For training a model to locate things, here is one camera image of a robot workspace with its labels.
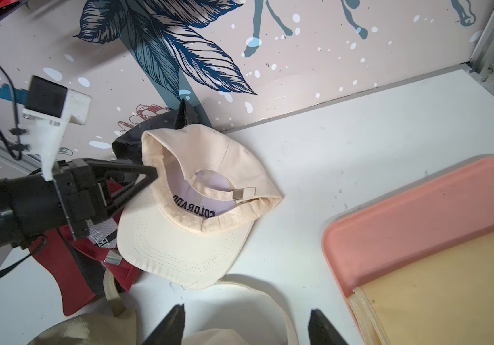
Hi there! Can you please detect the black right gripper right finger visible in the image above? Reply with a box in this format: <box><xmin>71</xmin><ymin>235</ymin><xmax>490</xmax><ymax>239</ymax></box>
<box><xmin>307</xmin><ymin>309</ymin><xmax>348</xmax><ymax>345</ymax></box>

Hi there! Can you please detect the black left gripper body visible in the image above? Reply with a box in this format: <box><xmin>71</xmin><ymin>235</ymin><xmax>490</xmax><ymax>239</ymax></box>
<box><xmin>53</xmin><ymin>158</ymin><xmax>109</xmax><ymax>240</ymax></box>

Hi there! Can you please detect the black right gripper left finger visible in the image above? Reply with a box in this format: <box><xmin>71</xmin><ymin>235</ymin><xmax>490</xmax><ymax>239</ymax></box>
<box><xmin>143</xmin><ymin>305</ymin><xmax>186</xmax><ymax>345</ymax></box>

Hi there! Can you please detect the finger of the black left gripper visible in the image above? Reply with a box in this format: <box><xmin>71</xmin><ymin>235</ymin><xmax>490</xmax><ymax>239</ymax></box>
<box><xmin>84</xmin><ymin>158</ymin><xmax>158</xmax><ymax>189</ymax></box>
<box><xmin>100</xmin><ymin>174</ymin><xmax>156</xmax><ymax>221</ymax></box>

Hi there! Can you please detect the khaki baseball cap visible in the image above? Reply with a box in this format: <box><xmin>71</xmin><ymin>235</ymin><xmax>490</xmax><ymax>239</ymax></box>
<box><xmin>30</xmin><ymin>270</ymin><xmax>137</xmax><ymax>345</ymax></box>

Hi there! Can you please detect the cream Colorado baseball cap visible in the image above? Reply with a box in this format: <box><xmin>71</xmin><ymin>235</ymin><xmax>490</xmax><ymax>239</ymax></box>
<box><xmin>182</xmin><ymin>280</ymin><xmax>300</xmax><ymax>344</ymax></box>

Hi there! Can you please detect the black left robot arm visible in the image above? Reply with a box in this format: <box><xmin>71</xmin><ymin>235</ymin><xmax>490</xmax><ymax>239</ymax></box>
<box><xmin>0</xmin><ymin>158</ymin><xmax>158</xmax><ymax>249</ymax></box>

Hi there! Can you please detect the black baseball cap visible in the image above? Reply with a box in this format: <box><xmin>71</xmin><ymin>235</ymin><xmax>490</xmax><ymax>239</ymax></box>
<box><xmin>112</xmin><ymin>99</ymin><xmax>200</xmax><ymax>164</ymax></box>

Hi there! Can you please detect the red baseball cap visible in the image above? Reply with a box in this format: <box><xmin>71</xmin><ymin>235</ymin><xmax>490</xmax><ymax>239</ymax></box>
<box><xmin>28</xmin><ymin>180</ymin><xmax>142</xmax><ymax>318</ymax></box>

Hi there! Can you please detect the cream baseball cap rear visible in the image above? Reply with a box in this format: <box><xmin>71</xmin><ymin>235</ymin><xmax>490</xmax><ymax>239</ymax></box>
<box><xmin>117</xmin><ymin>124</ymin><xmax>282</xmax><ymax>289</ymax></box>

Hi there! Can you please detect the pink plastic tray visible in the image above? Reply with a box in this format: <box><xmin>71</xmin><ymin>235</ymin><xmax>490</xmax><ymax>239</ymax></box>
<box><xmin>323</xmin><ymin>156</ymin><xmax>494</xmax><ymax>333</ymax></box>

